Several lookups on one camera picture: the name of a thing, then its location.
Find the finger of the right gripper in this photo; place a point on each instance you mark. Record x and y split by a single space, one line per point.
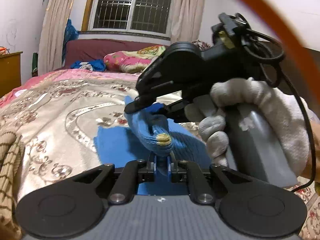
140 103
174 110

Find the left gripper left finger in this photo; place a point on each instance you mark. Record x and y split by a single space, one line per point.
128 178

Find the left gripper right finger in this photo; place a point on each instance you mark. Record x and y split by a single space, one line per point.
195 178

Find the dark floral clothes bundle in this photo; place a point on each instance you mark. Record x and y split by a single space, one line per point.
201 45

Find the white gloved right hand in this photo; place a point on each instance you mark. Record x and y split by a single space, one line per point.
280 110

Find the pink floral pillow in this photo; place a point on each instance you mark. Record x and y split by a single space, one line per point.
132 61

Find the blue white crumpled cloth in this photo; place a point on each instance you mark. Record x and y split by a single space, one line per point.
94 65

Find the silver floral bedspread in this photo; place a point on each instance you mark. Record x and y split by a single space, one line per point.
61 187

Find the pink floral quilt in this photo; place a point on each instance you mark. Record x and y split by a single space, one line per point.
67 74

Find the window with metal bars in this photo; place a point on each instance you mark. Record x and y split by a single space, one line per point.
129 17

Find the beige curtain right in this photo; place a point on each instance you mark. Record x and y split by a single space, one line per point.
185 19

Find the beige curtain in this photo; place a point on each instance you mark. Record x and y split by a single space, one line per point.
52 35
185 19

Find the beige checked cloth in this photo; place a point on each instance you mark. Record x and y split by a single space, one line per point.
11 154

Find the beige curtain left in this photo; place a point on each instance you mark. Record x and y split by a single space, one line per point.
52 35

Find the wooden bedside cabinet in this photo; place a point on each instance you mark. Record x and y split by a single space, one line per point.
10 75

